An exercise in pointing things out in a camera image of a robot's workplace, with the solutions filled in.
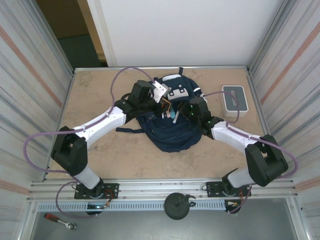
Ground navy blue backpack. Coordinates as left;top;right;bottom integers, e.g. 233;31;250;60
115;66;208;153

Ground grey white tissue box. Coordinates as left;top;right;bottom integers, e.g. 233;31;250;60
221;84;250;118

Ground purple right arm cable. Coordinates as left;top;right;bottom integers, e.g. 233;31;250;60
201;91;300;215

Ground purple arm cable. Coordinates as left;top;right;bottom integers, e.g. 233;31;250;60
201;91;300;215
23;66;158;220

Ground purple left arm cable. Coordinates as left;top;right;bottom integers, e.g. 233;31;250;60
23;66;158;220

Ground aluminium table edge rail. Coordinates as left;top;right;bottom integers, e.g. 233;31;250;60
73;65;251;76

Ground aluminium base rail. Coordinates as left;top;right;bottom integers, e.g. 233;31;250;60
27;177;300;203

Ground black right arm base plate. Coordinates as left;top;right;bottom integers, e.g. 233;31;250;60
205;181;251;198

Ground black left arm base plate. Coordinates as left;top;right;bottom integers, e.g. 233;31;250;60
74;182;120;200

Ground slotted grey cable tray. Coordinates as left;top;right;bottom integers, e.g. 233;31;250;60
36;201;227;213

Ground red-handled ratchet wrench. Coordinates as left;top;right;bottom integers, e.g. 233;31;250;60
43;212;78;231

